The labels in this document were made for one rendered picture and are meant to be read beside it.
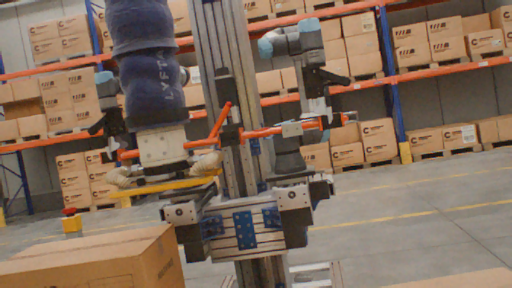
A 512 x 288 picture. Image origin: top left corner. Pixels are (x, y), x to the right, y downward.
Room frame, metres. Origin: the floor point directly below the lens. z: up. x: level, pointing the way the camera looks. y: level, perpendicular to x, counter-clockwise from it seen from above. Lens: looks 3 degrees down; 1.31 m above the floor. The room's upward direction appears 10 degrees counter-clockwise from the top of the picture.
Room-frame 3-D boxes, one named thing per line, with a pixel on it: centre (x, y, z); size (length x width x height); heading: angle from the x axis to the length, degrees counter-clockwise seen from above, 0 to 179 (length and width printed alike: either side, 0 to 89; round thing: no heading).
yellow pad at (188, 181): (1.57, 0.34, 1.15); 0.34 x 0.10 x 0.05; 84
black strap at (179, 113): (1.67, 0.33, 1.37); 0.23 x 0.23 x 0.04
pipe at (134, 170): (1.67, 0.33, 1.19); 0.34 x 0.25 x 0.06; 84
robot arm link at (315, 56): (1.60, -0.25, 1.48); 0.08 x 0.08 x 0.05
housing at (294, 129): (1.61, -0.13, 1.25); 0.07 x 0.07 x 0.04; 84
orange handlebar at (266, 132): (1.76, 0.12, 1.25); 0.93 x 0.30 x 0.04; 84
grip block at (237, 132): (1.64, 0.08, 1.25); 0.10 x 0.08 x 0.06; 174
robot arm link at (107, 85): (1.96, 0.58, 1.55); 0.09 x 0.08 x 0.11; 161
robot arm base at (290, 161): (2.13, -0.14, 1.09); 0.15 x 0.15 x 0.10
